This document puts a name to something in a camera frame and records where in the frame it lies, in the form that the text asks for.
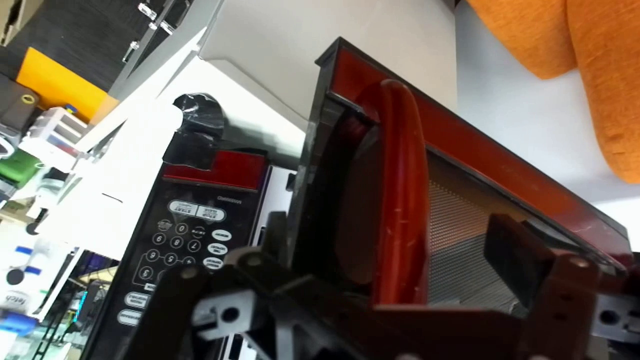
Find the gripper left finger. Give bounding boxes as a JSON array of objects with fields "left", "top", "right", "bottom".
[{"left": 122, "top": 249, "right": 374, "bottom": 360}]

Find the red black microwave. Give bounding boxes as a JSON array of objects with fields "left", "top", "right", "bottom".
[{"left": 81, "top": 93, "right": 293, "bottom": 360}]

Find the orange fabric sofa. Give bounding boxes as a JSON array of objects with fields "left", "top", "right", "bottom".
[{"left": 467, "top": 0, "right": 640, "bottom": 183}]

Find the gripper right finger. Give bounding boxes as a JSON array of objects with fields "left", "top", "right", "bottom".
[{"left": 483, "top": 213, "right": 640, "bottom": 360}]

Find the red microwave door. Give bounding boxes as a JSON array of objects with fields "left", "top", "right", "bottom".
[{"left": 289, "top": 37, "right": 637, "bottom": 303}]

